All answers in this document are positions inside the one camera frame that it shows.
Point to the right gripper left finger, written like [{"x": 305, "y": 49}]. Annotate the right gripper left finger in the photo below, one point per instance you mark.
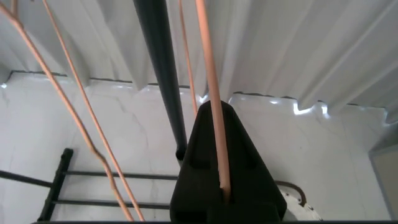
[{"x": 199, "y": 186}]

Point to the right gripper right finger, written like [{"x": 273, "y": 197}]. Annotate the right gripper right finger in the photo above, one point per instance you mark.
[{"x": 252, "y": 193}]

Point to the pink clothes hanger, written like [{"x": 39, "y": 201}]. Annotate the pink clothes hanger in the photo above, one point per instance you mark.
[
  {"x": 214, "y": 77},
  {"x": 46, "y": 70}
]

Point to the white laundry basket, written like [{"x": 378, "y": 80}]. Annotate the white laundry basket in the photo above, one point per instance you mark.
[{"x": 298, "y": 211}]

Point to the black clothes rack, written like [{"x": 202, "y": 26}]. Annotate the black clothes rack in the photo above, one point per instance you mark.
[{"x": 162, "y": 62}]

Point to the white curtain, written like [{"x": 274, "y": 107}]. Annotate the white curtain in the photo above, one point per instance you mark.
[{"x": 295, "y": 46}]

